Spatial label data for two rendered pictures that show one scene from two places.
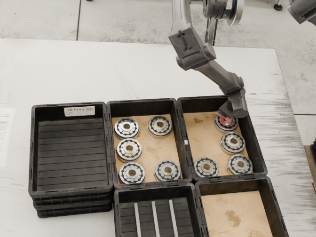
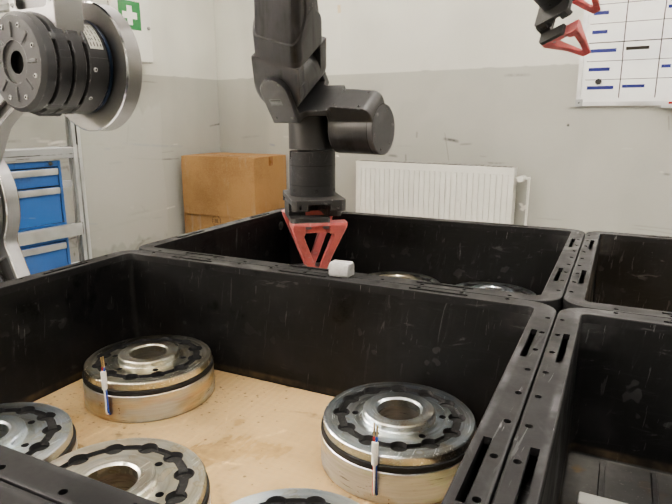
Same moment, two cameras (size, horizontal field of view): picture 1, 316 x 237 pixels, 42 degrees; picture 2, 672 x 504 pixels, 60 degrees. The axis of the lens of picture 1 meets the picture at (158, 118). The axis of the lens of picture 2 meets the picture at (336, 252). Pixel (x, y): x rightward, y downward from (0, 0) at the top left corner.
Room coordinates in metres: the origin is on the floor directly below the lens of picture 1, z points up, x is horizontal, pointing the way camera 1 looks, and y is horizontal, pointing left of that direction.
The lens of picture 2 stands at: (0.58, 0.22, 1.06)
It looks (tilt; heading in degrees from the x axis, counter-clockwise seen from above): 13 degrees down; 312
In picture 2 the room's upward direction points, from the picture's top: straight up
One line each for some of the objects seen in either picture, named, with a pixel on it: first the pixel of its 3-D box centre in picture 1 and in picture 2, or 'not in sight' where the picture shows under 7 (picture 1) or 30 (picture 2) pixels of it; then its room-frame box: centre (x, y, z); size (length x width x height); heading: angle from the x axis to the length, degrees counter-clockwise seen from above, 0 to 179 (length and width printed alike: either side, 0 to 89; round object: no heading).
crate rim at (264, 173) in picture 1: (219, 135); (374, 249); (0.95, -0.26, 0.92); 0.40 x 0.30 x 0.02; 16
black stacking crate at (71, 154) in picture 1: (71, 152); not in sight; (0.79, 0.31, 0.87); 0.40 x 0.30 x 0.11; 16
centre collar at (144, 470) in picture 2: (129, 148); (110, 484); (0.85, 0.09, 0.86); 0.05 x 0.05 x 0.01
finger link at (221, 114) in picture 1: (226, 115); (315, 238); (1.07, -0.29, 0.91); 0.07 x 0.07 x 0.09; 53
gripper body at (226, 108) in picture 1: (233, 103); (312, 179); (1.08, -0.30, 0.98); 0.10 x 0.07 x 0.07; 143
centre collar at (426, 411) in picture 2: (168, 170); (398, 412); (0.78, -0.07, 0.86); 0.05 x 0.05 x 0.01
